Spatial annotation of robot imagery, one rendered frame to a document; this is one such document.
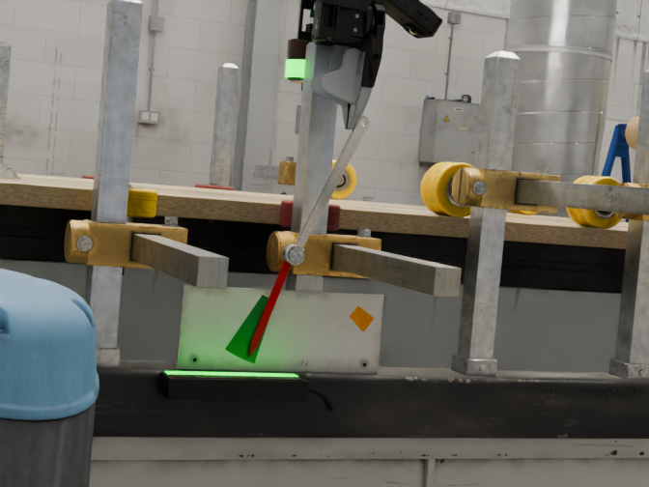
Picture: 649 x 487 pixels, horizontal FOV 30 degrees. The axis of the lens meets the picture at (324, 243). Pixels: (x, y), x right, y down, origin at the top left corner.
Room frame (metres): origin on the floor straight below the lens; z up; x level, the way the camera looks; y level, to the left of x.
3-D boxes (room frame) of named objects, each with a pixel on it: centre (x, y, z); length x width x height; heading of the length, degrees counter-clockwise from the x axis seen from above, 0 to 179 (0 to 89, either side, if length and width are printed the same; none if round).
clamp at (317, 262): (1.51, 0.00, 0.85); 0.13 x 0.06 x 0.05; 112
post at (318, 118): (1.50, 0.02, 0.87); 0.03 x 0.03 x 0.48; 22
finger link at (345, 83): (1.41, -0.01, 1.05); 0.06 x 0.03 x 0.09; 112
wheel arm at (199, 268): (1.34, 0.18, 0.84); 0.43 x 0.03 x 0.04; 22
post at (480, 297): (1.60, -0.21, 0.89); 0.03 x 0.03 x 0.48; 22
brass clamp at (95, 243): (1.42, 0.23, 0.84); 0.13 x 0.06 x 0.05; 112
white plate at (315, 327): (1.47, 0.04, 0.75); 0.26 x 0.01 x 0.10; 112
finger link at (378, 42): (1.42, -0.03, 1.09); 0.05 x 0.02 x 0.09; 22
